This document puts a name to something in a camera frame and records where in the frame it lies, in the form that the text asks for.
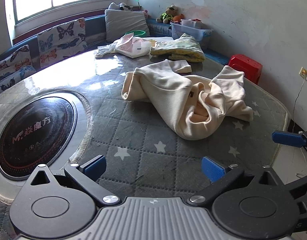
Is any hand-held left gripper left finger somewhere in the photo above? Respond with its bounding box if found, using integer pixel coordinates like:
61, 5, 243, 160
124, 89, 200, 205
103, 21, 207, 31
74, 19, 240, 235
28, 154, 121, 207

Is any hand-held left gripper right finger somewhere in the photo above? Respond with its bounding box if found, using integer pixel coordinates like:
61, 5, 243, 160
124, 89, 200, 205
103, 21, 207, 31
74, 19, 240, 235
190, 156, 291, 207

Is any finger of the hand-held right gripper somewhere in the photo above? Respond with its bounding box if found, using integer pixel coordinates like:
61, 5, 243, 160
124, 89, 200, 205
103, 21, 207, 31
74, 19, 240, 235
290, 172, 307, 200
272, 126, 307, 160

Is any cream garment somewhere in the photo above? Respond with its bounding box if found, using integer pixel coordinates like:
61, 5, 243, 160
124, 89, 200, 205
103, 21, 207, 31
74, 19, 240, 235
121, 59, 254, 141

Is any round black induction cooktop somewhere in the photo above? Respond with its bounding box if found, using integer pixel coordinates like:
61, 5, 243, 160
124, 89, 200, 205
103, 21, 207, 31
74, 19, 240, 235
0, 92, 78, 181

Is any red plastic stool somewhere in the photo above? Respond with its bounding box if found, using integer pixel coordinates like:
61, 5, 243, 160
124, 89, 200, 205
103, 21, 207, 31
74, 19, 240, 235
228, 54, 263, 85

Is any white plastic bag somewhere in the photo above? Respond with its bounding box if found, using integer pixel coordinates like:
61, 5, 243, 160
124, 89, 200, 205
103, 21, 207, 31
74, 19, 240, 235
95, 42, 119, 59

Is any butterfly print pillow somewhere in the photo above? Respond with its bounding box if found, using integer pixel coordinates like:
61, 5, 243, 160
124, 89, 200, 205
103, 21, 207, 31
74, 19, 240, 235
0, 65, 37, 98
0, 44, 31, 80
37, 17, 88, 68

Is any pink and white bag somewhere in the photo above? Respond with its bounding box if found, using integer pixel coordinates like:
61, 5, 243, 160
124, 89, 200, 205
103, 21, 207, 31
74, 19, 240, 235
113, 34, 152, 58

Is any yellow green folded blanket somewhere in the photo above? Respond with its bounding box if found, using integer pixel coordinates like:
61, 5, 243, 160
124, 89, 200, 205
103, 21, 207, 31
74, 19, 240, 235
150, 33, 206, 63

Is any clear plastic storage box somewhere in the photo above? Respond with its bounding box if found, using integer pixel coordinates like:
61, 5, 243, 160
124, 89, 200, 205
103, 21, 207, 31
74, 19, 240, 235
170, 21, 214, 43

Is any green bowl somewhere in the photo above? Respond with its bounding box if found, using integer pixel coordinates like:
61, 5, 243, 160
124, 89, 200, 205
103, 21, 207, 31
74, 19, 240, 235
125, 29, 146, 37

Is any blue sofa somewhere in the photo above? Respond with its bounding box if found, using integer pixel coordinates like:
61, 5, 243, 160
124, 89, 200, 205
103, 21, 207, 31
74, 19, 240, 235
0, 15, 231, 67

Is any grey pillow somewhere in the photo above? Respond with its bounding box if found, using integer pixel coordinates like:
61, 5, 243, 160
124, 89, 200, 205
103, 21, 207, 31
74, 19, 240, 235
105, 9, 150, 43

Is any small clear plastic container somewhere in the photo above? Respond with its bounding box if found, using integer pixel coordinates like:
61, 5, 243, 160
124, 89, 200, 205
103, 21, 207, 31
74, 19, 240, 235
181, 19, 204, 29

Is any black and white plush toy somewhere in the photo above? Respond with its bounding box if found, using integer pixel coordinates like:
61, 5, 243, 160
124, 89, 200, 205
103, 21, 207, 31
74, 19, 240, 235
108, 2, 134, 12

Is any teddy bear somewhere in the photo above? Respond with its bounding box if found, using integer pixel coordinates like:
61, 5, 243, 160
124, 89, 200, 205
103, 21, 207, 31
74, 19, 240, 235
157, 5, 179, 23

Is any white cable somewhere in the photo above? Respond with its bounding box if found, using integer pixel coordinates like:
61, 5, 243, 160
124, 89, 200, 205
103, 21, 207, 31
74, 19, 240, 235
291, 77, 306, 132

